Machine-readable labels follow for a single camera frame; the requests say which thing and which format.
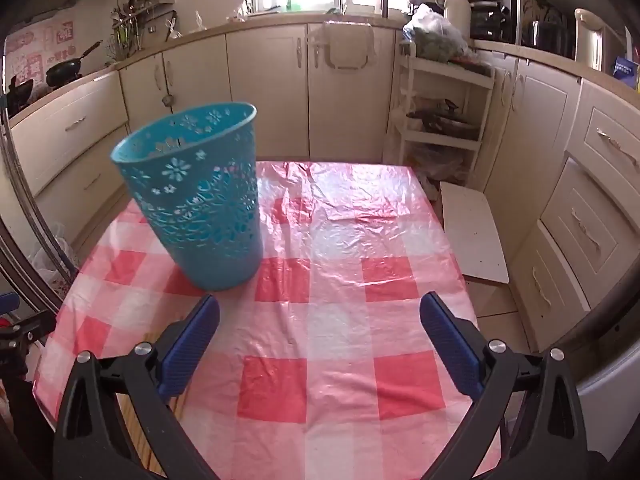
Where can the white hanging door bin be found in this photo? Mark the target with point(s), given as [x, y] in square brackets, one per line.
[347, 45]

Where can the white electric water boiler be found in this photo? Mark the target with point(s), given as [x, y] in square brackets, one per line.
[587, 40]

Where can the white thermos jug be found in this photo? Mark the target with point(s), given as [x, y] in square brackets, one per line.
[457, 15]

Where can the plastic bag of greens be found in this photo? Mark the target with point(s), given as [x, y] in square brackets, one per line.
[435, 35]

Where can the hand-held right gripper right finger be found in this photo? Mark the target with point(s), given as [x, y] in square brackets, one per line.
[452, 345]

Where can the black frying pan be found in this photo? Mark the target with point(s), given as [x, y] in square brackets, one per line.
[21, 92]

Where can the crumpled plastic bag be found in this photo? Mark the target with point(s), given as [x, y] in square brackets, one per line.
[239, 14]

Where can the white plastic floor bags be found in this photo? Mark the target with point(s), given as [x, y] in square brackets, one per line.
[47, 265]

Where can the black slim tap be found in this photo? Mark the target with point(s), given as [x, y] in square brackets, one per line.
[382, 2]

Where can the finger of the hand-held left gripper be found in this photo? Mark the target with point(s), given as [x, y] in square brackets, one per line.
[30, 327]

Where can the wall utensil rack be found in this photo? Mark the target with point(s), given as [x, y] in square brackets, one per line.
[145, 15]

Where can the grey sliding door frame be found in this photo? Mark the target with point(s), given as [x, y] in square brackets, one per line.
[20, 185]

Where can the small knotted plastic bag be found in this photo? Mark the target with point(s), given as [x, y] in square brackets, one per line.
[199, 22]
[174, 32]

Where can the blue perforated plastic basket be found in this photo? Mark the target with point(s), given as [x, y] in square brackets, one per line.
[210, 220]

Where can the black toaster oven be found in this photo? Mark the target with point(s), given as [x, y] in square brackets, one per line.
[492, 22]

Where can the blue carton box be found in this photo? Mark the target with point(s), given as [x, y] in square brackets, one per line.
[627, 72]

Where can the red checked plastic tablecloth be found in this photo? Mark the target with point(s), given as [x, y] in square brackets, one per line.
[325, 285]

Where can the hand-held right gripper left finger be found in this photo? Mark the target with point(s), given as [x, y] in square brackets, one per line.
[190, 350]

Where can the white stool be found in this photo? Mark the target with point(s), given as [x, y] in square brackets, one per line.
[472, 235]

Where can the black cooking pot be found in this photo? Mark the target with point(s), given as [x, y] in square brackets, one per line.
[547, 40]

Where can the white rolling storage rack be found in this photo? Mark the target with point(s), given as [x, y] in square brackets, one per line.
[450, 74]

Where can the pan with lid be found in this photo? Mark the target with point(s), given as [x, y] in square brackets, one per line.
[442, 122]

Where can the clear bag of groceries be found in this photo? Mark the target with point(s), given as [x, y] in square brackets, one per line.
[442, 165]

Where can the cream kitchen base cabinets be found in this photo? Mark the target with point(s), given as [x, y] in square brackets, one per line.
[270, 85]

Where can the pink wall stickers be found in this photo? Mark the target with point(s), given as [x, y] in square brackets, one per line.
[30, 55]

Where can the black wok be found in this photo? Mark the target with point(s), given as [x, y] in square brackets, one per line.
[62, 70]

